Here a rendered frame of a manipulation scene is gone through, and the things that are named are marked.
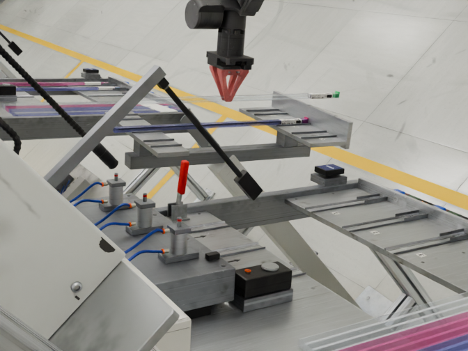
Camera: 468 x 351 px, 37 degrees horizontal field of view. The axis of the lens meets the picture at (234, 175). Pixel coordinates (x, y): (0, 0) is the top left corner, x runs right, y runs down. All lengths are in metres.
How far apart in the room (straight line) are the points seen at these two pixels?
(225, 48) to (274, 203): 0.34
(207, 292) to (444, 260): 0.44
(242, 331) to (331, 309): 0.14
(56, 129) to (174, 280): 1.15
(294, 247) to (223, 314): 0.93
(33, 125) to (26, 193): 1.42
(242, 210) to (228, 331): 0.49
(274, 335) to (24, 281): 0.41
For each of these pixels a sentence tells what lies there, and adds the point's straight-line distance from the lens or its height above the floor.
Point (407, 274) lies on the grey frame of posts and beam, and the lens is 1.74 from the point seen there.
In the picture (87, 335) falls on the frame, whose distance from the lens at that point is 0.55.
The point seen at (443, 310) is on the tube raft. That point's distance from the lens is 0.98.
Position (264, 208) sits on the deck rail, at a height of 0.87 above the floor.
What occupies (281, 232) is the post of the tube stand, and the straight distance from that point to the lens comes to 1.79.
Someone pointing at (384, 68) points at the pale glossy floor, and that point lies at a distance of 3.08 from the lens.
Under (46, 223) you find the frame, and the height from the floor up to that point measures 1.46.
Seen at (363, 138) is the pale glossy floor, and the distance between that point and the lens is 2.79.
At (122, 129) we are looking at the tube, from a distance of 1.52.
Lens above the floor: 1.69
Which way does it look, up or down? 33 degrees down
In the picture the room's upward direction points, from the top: 40 degrees counter-clockwise
